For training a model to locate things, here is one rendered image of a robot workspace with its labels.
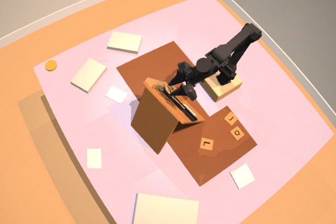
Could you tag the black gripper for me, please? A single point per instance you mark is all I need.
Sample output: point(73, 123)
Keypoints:
point(188, 89)

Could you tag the orange flat disc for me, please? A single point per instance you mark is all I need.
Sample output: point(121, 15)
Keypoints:
point(51, 65)

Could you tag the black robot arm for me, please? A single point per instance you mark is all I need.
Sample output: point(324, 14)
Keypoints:
point(220, 58)

